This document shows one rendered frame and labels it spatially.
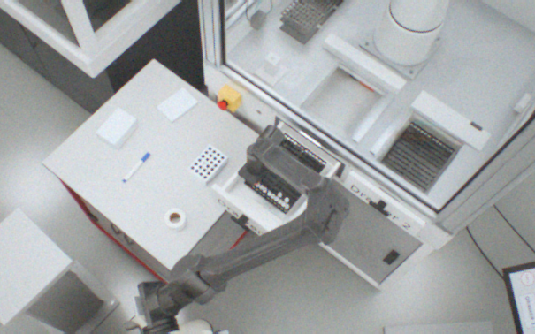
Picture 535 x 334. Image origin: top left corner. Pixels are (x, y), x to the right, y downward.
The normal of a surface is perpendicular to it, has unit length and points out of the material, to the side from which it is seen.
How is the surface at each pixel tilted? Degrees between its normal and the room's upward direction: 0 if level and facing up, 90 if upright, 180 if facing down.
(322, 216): 40
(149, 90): 0
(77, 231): 0
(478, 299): 1
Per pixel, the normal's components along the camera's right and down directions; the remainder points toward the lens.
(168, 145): 0.05, -0.41
